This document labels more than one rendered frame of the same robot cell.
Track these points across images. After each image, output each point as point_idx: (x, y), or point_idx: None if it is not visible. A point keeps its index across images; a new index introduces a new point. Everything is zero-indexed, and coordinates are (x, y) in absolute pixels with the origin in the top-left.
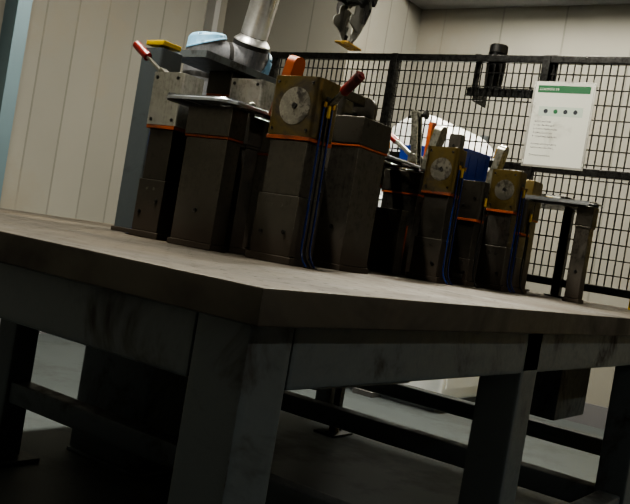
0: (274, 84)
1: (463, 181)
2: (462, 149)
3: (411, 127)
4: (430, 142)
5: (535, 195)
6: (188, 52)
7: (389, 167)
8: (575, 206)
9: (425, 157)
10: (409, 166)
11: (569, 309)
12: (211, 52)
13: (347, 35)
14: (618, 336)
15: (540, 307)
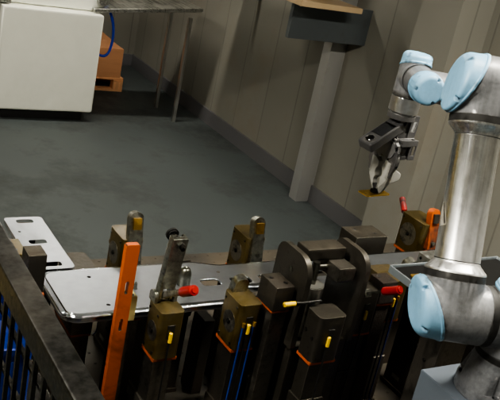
0: (427, 251)
1: (190, 260)
2: (244, 225)
3: (182, 259)
4: (263, 235)
5: (61, 246)
6: None
7: (256, 290)
8: (11, 235)
9: (262, 249)
10: (248, 274)
11: (217, 263)
12: (493, 256)
13: (378, 184)
14: None
15: (267, 257)
